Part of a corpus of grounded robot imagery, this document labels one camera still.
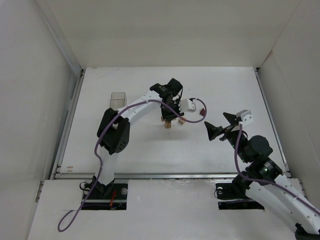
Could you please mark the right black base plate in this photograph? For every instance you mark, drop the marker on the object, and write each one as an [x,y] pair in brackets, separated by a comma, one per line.
[229,199]

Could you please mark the dark red triangular block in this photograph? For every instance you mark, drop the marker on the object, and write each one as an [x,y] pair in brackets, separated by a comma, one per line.
[203,112]

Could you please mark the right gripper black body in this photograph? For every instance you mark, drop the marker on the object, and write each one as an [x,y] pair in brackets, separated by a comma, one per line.
[224,131]

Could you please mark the aluminium rail front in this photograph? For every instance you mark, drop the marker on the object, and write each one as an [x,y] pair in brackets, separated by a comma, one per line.
[145,176]

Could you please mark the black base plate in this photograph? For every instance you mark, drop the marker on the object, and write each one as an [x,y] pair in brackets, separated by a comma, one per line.
[229,199]
[114,199]

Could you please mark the aluminium rail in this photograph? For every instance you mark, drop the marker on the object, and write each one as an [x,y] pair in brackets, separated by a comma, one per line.
[145,176]
[66,124]
[275,133]

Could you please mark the clear plastic box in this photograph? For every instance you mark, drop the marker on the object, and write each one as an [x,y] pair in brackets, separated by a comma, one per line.
[118,100]

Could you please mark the aluminium rail right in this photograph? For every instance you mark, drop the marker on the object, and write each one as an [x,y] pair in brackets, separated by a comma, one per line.
[275,133]

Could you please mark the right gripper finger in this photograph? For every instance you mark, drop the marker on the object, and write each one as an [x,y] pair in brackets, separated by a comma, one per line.
[213,131]
[231,118]

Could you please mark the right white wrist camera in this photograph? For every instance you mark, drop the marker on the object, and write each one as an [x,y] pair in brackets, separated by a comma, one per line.
[245,117]

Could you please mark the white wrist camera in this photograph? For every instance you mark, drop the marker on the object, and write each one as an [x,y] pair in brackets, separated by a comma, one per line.
[245,117]
[187,105]

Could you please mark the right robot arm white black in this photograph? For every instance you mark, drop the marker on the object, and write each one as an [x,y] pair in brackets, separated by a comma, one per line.
[260,181]

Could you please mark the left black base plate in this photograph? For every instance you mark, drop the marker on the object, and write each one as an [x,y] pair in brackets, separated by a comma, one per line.
[114,199]

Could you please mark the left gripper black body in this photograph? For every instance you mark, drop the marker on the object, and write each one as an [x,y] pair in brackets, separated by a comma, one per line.
[170,115]

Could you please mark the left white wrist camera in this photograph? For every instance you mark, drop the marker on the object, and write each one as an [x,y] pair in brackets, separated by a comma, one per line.
[187,105]

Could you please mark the plain light wood block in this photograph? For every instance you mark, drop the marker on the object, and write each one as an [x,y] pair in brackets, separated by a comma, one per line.
[182,121]

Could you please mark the striped dark wood block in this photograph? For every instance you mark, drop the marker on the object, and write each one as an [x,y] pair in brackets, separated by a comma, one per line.
[167,124]

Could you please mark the aluminium rail left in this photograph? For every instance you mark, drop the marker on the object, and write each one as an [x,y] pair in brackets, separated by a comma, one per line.
[66,124]

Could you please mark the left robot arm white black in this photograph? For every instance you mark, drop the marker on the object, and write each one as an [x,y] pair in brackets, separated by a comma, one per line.
[114,130]

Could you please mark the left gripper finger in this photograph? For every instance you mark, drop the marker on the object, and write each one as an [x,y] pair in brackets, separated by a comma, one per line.
[170,117]
[164,117]

